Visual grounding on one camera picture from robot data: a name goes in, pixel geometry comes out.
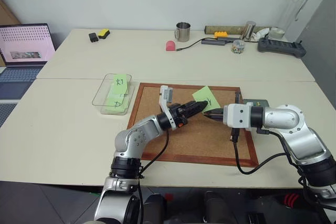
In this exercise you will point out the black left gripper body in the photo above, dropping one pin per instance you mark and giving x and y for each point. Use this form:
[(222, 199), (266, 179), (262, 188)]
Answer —
[(179, 117)]

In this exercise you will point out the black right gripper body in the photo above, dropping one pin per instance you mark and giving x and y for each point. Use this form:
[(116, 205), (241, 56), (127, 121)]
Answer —
[(235, 132)]

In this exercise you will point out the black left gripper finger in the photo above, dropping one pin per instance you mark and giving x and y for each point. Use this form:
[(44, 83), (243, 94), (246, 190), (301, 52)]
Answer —
[(193, 113), (195, 105)]

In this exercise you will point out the green sticky note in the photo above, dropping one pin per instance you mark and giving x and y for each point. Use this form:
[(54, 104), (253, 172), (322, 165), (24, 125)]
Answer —
[(203, 95)]

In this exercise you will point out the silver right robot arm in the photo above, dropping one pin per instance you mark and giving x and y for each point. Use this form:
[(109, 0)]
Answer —
[(294, 127)]

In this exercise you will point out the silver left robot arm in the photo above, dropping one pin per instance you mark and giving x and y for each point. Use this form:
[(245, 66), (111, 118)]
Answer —
[(136, 136)]

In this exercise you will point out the dark green tray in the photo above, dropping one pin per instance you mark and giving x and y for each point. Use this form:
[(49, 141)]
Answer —
[(249, 102)]

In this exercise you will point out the green note with handwriting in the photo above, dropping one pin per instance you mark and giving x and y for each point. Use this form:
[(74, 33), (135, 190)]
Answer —
[(116, 104), (120, 83)]

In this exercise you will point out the clear jar of coloured pushpins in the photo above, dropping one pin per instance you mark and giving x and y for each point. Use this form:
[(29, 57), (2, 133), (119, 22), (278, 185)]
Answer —
[(237, 47)]

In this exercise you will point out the clear plastic box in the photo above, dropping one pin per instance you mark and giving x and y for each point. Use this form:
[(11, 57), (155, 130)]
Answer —
[(101, 103)]

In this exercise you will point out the pink rounded object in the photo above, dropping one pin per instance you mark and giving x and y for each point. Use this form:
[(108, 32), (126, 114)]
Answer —
[(170, 46)]

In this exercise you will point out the black flat hub with yellow block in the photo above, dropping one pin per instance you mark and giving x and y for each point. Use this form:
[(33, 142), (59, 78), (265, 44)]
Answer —
[(213, 42)]

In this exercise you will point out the stainless steel mug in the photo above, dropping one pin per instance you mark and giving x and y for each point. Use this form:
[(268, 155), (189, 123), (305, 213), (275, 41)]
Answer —
[(183, 33)]

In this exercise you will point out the yellow toy brick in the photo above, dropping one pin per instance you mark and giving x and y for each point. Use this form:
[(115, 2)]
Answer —
[(221, 34)]

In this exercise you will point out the olive rolled mat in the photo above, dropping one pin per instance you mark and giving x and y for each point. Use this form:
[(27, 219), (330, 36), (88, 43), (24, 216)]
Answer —
[(223, 29)]

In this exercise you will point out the silver metal cylinder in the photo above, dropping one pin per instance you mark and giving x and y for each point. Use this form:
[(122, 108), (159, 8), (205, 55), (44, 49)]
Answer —
[(248, 31)]

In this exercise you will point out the white crumpled cloth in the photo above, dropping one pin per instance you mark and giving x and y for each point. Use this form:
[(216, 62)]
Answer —
[(260, 34)]

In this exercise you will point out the black handheld controller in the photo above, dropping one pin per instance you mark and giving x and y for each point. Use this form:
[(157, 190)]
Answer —
[(281, 47)]

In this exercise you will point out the yellow and black eraser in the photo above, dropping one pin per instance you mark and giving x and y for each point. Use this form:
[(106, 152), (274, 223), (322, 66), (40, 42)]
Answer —
[(103, 33)]

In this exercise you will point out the small black block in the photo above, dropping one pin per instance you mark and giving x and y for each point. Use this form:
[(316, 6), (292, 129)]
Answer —
[(93, 37)]

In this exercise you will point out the clear bottle with green lid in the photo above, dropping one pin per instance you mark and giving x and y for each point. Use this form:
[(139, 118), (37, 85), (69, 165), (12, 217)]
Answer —
[(292, 11)]

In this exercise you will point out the open laptop with pink screen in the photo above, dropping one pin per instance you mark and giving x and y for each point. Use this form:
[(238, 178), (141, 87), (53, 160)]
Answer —
[(25, 43)]

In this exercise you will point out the dark perforated panel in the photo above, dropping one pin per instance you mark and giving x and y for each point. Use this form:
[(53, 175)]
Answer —
[(6, 112)]

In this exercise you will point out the brown cardboard board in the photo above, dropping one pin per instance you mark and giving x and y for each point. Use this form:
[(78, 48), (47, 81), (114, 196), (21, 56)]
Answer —
[(8, 15)]

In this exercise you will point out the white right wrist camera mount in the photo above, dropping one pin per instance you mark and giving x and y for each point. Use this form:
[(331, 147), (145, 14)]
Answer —
[(236, 116)]

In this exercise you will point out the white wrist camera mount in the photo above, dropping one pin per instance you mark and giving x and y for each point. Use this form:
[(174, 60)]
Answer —
[(165, 95), (236, 116)]

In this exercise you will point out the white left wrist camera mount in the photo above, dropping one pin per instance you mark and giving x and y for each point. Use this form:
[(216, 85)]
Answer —
[(165, 95)]

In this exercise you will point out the cork board with wooden frame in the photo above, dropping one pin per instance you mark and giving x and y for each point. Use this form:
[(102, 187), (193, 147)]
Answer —
[(199, 140)]

